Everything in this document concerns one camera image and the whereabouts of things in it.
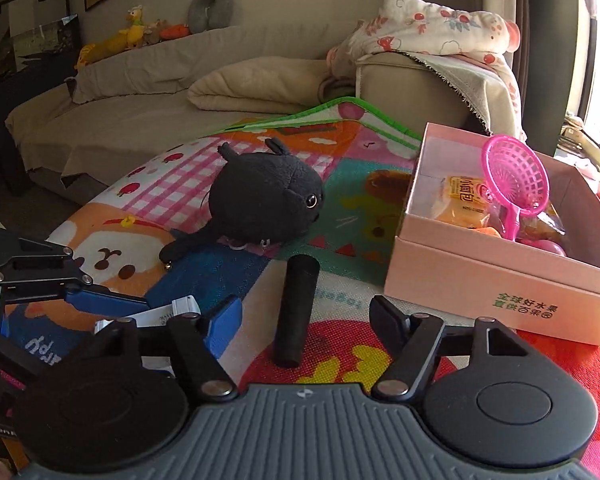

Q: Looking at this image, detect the yellow-label bread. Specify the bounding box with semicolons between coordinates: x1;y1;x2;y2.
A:
432;174;494;226

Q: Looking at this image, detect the colourful play mat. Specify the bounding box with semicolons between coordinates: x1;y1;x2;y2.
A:
0;95;600;480

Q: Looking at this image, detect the pink pillow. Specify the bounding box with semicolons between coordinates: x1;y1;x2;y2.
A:
502;19;522;55

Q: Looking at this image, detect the small cardboard box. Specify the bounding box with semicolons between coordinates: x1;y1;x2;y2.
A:
562;124;596;152

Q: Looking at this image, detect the pink toy sieve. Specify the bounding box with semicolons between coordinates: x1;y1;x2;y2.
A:
481;133;551;244

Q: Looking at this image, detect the pink cardboard box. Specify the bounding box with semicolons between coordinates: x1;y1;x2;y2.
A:
383;122;600;347

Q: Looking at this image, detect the black television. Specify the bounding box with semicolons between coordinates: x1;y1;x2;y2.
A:
0;0;81;95

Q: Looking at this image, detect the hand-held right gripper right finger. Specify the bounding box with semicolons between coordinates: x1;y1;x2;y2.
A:
368;295;529;401

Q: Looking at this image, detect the black plush toy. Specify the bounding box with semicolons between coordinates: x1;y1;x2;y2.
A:
158;137;326;269

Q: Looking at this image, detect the floral blanket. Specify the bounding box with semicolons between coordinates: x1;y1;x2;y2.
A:
326;0;526;141

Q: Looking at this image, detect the brown plush toy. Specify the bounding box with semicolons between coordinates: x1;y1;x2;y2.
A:
144;19;169;44

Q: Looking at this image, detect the grey curtain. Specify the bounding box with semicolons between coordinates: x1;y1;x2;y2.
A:
480;0;582;157

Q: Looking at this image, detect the pink plastic toy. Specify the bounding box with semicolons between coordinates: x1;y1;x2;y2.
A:
517;237;566;257

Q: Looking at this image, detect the clear-wrapped bread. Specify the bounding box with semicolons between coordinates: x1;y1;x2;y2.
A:
522;209;566;246

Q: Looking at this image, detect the black television stand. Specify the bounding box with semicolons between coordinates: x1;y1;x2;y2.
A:
0;77;35;197

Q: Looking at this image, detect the beige folded quilt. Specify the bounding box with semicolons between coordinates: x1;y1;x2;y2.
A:
187;56;331;115

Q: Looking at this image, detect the beige sofa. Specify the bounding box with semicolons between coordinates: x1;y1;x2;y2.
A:
5;24;477;207

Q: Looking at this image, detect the grey neck pillow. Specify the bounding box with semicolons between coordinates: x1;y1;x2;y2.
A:
187;0;235;36

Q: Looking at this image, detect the small white box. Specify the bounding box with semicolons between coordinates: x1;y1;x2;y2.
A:
94;297;201;334

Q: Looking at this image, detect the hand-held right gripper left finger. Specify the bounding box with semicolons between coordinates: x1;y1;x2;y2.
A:
92;294;244;403

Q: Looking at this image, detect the black cylinder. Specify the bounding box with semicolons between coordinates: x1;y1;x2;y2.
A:
272;253;321;367

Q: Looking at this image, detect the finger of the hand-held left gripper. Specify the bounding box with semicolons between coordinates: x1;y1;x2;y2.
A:
0;224;149;319
0;322;46;386

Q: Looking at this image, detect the yellow plush toy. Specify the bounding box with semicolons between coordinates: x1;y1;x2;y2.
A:
74;5;146;69

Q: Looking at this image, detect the grey fringed cloth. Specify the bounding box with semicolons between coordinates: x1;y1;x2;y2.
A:
409;51;511;134

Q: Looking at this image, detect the orange plush toy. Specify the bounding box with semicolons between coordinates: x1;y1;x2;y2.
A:
159;23;191;41

